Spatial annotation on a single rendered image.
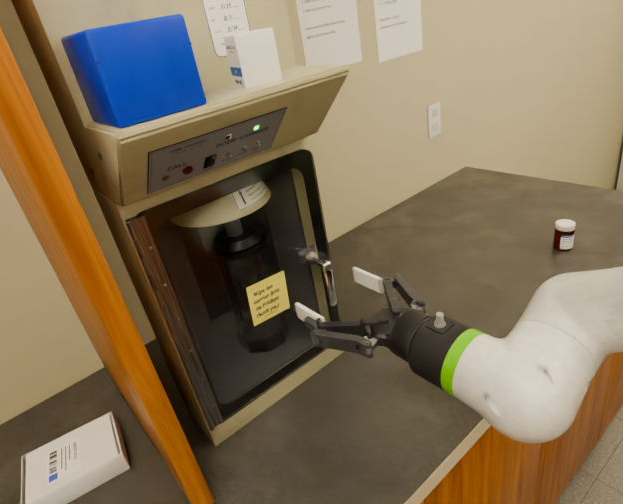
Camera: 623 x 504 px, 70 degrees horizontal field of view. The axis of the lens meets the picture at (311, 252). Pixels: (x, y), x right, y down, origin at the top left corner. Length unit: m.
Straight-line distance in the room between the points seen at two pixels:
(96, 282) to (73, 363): 0.66
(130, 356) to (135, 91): 0.30
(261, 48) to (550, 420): 0.53
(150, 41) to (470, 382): 0.51
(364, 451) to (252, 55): 0.62
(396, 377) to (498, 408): 0.36
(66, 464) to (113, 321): 0.42
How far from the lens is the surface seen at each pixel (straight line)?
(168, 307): 0.67
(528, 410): 0.56
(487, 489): 1.14
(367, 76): 1.45
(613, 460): 2.07
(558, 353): 0.58
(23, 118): 0.49
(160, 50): 0.51
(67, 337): 1.15
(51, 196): 0.51
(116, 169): 0.53
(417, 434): 0.82
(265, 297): 0.75
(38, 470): 0.96
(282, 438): 0.84
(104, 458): 0.90
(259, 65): 0.59
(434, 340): 0.61
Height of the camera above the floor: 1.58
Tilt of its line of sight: 28 degrees down
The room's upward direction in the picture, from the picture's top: 11 degrees counter-clockwise
